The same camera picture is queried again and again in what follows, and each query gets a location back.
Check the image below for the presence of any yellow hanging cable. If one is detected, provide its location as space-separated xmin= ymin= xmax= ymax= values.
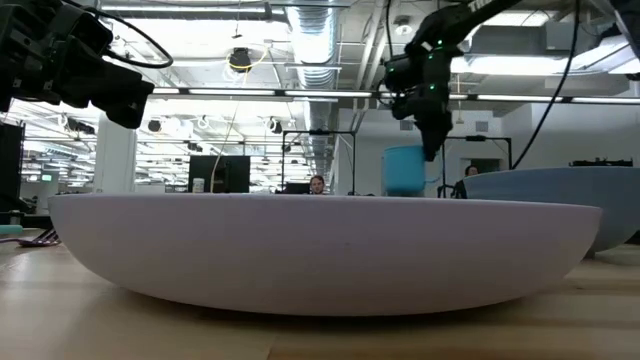
xmin=209 ymin=44 xmax=271 ymax=194

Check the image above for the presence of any silver ceiling duct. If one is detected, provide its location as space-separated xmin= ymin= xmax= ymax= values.
xmin=286 ymin=0 xmax=342 ymax=194

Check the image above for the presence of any black stand frame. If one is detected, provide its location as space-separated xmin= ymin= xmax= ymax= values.
xmin=441 ymin=134 xmax=514 ymax=199
xmin=281 ymin=129 xmax=357 ymax=196

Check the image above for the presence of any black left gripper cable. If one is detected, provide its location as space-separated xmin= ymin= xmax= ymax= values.
xmin=64 ymin=0 xmax=175 ymax=70

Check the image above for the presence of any black monitor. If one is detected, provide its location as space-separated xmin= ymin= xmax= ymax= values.
xmin=188 ymin=155 xmax=251 ymax=194

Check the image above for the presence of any black ceiling device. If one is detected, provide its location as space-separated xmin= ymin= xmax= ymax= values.
xmin=228 ymin=47 xmax=253 ymax=74

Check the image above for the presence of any black cabinet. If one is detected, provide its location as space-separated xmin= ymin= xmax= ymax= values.
xmin=0 ymin=122 xmax=26 ymax=214

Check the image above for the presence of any light blue cup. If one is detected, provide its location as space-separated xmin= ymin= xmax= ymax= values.
xmin=382 ymin=144 xmax=427 ymax=197

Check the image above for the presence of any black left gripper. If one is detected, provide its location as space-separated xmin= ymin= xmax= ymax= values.
xmin=0 ymin=0 xmax=155 ymax=130

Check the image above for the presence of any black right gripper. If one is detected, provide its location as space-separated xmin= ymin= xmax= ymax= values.
xmin=384 ymin=42 xmax=464 ymax=162

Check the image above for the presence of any blue bowl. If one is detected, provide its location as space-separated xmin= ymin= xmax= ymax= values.
xmin=462 ymin=166 xmax=640 ymax=254

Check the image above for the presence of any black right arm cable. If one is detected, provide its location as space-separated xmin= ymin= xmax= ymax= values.
xmin=511 ymin=0 xmax=584 ymax=170

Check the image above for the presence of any white pillar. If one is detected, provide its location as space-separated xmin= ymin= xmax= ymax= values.
xmin=94 ymin=113 xmax=138 ymax=195

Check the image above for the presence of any iridescent fork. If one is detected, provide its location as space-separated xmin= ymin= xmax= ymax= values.
xmin=0 ymin=228 xmax=62 ymax=248

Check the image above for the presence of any long light bar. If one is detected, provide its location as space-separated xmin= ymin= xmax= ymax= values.
xmin=149 ymin=87 xmax=640 ymax=105

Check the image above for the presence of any lavender plate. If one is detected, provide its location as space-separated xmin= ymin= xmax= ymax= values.
xmin=48 ymin=193 xmax=603 ymax=317

